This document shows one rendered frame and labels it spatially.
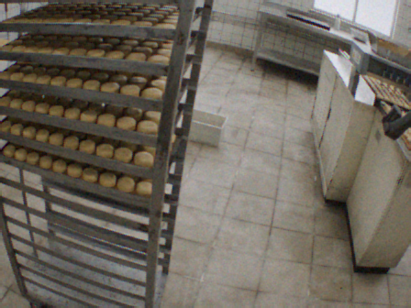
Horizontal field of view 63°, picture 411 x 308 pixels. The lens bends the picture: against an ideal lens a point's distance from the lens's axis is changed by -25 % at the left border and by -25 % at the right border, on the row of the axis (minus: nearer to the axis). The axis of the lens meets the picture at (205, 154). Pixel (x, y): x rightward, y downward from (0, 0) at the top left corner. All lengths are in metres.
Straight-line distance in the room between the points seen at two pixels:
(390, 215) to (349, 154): 0.71
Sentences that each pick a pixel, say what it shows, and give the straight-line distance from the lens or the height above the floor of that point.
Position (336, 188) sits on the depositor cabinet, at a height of 0.18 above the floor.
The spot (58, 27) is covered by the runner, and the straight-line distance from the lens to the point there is 1.00.
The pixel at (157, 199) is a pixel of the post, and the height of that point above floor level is 0.91.
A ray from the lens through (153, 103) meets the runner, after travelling 0.96.
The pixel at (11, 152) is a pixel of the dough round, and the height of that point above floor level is 0.88.
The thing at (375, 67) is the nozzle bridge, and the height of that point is 1.09.
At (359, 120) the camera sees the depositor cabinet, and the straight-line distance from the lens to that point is 2.57.
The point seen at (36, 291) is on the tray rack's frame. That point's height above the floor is 0.15.
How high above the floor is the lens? 1.54
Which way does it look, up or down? 30 degrees down
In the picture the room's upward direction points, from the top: 11 degrees clockwise
